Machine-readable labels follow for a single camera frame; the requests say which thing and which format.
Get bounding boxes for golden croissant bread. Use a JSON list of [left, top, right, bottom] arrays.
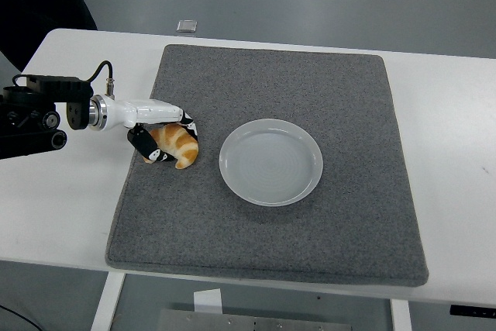
[[143, 123, 200, 171]]

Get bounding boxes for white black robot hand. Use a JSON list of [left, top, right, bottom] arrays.
[[103, 96, 200, 164]]

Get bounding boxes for grey metal plate with screws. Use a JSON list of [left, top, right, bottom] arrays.
[[157, 309, 353, 331]]

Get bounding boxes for grey round plate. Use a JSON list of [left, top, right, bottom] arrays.
[[219, 118, 324, 207]]

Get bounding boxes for grey felt mat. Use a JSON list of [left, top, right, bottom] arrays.
[[105, 43, 429, 288]]

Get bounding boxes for white table leg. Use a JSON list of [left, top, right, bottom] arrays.
[[389, 298, 412, 331], [90, 271, 127, 331]]

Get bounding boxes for black table control panel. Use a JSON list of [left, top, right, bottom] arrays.
[[449, 303, 496, 317]]

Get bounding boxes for thin black floor cable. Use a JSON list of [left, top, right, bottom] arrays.
[[0, 302, 42, 331]]

